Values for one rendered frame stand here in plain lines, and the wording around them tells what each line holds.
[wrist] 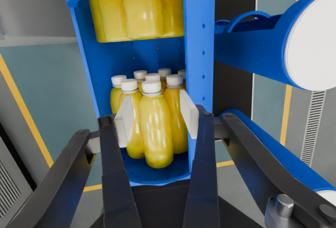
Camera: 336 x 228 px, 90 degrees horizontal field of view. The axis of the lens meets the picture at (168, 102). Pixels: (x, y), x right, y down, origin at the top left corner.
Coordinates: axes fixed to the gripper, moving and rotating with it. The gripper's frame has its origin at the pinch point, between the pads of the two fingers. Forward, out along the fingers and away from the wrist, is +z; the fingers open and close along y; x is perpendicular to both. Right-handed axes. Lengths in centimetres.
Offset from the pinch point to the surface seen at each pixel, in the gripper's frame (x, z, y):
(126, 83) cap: -0.7, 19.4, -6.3
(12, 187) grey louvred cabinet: -105, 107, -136
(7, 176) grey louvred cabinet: -94, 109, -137
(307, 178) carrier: -56, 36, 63
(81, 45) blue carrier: 7.9, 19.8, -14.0
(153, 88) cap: -1.2, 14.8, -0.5
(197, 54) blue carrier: 4.9, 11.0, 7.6
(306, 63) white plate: -2, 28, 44
